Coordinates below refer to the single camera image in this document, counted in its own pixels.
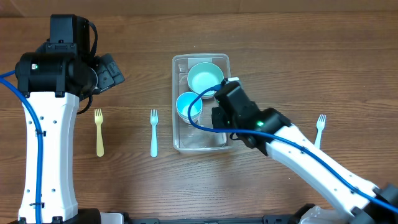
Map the teal plastic bowl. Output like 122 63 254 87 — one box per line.
187 62 224 86

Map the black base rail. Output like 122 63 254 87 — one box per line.
99 210 299 224

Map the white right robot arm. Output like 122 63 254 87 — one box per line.
211 106 397 223

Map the clear plastic container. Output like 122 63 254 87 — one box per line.
172 53 233 153

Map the green plastic cup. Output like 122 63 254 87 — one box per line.
178 113 201 120

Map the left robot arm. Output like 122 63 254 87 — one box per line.
1 40 124 223

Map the pink plastic cup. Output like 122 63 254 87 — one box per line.
182 119 199 124

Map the yellow plastic fork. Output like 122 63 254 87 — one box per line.
95 109 104 157

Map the light blue plastic fork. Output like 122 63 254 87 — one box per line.
150 110 159 158
314 114 326 149

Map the blue plastic bowl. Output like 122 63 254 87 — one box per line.
189 83 216 95

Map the blue plastic cup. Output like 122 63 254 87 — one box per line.
176 91 203 119

